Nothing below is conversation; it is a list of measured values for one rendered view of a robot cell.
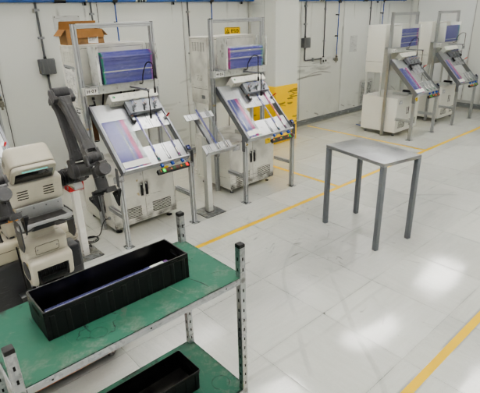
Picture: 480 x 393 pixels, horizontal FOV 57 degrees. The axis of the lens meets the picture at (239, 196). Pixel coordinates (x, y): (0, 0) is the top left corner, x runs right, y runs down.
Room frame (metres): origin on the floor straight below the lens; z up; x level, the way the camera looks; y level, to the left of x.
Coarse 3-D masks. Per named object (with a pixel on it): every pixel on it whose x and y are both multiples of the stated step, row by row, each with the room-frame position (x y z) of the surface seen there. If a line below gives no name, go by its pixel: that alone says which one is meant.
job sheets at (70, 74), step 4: (68, 68) 4.17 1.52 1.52; (72, 68) 4.09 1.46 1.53; (68, 72) 4.17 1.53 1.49; (72, 72) 4.11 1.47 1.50; (68, 76) 4.18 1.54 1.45; (72, 76) 4.12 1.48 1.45; (68, 80) 4.20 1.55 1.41; (72, 80) 4.12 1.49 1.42; (68, 84) 4.21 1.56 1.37; (72, 84) 4.13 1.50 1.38; (76, 84) 4.07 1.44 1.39; (72, 88) 4.15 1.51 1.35; (76, 88) 4.07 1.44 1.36; (76, 92) 4.08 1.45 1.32; (76, 96) 4.09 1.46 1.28; (76, 100) 4.09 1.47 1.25; (76, 108) 4.13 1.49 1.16; (80, 112) 4.07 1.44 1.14; (80, 116) 4.08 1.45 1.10
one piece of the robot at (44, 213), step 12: (36, 204) 2.01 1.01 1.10; (48, 204) 2.05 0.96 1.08; (60, 204) 2.09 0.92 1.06; (36, 216) 2.00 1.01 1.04; (48, 216) 2.00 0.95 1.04; (60, 216) 2.00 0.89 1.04; (72, 216) 2.06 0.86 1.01; (36, 228) 2.01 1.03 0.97; (72, 228) 2.08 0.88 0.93; (24, 252) 1.91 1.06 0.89
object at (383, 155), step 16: (336, 144) 3.96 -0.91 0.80; (352, 144) 3.95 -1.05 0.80; (368, 144) 3.94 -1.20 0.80; (384, 144) 3.92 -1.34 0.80; (368, 160) 3.51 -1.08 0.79; (384, 160) 3.47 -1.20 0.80; (400, 160) 3.46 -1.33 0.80; (416, 160) 3.59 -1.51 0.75; (384, 176) 3.37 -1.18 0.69; (416, 176) 3.57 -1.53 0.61; (384, 192) 3.38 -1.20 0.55; (416, 192) 3.59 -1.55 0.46
